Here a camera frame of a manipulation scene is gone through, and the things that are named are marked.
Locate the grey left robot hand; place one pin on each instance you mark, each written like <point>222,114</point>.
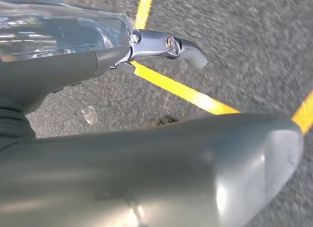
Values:
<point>146,173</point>

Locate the yellow floor tape line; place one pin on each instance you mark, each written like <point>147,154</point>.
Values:
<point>305,113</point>
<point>145,8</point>
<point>183,91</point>

